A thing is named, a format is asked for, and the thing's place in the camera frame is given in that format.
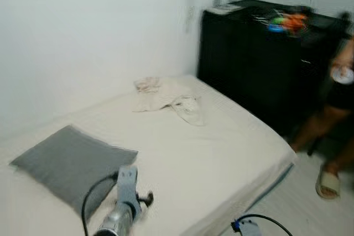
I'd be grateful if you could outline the bed with white sheet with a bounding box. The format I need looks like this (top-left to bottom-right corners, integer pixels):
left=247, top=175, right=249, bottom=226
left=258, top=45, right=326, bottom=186
left=0, top=75, right=298, bottom=236

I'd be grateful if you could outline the crumpled beige cloth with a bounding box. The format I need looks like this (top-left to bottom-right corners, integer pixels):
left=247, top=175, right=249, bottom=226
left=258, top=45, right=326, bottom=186
left=133, top=77, right=206, bottom=127

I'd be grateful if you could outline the black dresser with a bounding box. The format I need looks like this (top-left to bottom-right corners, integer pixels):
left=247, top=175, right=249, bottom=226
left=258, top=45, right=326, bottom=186
left=197, top=0, right=354, bottom=137

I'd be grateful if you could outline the beige slipper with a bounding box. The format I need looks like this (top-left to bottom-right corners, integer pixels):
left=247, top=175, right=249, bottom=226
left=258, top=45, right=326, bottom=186
left=315, top=167, right=342, bottom=200

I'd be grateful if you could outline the person in black shorts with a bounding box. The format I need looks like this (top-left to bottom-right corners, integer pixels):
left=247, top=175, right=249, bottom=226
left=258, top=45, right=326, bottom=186
left=289, top=12, right=354, bottom=199

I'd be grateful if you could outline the round white object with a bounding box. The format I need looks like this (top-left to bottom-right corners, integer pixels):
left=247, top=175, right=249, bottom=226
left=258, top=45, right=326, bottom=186
left=330, top=65, right=354, bottom=86

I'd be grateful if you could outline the flat white paper pad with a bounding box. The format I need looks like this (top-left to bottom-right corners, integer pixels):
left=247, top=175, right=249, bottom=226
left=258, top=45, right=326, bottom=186
left=206, top=4, right=243, bottom=15

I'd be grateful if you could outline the colourful toy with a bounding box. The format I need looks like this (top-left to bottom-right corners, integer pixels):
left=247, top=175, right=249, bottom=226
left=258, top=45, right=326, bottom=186
left=256, top=11, right=309, bottom=36

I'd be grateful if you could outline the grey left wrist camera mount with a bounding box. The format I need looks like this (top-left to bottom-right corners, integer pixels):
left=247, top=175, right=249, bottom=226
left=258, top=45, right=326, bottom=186
left=115, top=165, right=139, bottom=209

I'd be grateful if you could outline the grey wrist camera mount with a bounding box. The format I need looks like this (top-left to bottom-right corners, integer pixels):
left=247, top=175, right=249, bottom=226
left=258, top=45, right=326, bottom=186
left=115, top=165, right=139, bottom=209
left=232, top=219, right=263, bottom=236

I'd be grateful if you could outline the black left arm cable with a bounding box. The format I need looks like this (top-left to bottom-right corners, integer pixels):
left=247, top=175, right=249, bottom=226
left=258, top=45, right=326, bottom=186
left=81, top=172, right=119, bottom=236

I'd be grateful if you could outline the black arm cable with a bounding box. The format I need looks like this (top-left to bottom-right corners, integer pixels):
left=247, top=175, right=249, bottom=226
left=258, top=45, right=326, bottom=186
left=81, top=172, right=119, bottom=236
left=235, top=213, right=294, bottom=236

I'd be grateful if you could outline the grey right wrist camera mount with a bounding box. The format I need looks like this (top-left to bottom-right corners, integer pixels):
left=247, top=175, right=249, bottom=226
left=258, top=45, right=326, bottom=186
left=232, top=219, right=263, bottom=236

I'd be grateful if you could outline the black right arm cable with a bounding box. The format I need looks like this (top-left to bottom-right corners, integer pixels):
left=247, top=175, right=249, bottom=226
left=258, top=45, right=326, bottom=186
left=235, top=213, right=294, bottom=236

